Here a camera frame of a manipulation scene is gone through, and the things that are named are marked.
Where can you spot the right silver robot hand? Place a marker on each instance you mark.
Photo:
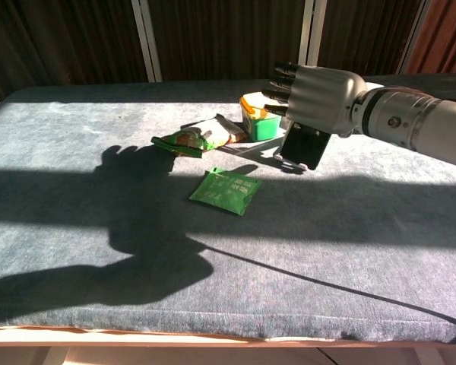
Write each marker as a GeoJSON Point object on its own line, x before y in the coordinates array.
{"type": "Point", "coordinates": [323, 99]}

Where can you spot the green box cream lid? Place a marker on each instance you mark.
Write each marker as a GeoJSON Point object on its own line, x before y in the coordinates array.
{"type": "Point", "coordinates": [264, 127]}

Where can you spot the dark brown curtain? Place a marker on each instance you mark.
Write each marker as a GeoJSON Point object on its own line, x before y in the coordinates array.
{"type": "Point", "coordinates": [228, 38]}

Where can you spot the green white snack bag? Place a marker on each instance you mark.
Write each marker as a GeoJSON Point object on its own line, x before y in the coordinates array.
{"type": "Point", "coordinates": [209, 137]}

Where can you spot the green flat sachet packet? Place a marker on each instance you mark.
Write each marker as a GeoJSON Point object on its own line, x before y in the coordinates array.
{"type": "Point", "coordinates": [226, 190]}

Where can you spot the red curtain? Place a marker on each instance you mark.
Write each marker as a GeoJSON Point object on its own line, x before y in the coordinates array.
{"type": "Point", "coordinates": [444, 34]}

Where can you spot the blue grey table cloth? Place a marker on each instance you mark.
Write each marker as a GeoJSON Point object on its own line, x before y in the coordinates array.
{"type": "Point", "coordinates": [99, 114]}

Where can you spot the white window frame post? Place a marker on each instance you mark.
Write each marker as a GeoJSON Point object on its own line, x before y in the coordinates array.
{"type": "Point", "coordinates": [311, 34]}
{"type": "Point", "coordinates": [414, 38]}
{"type": "Point", "coordinates": [146, 38]}

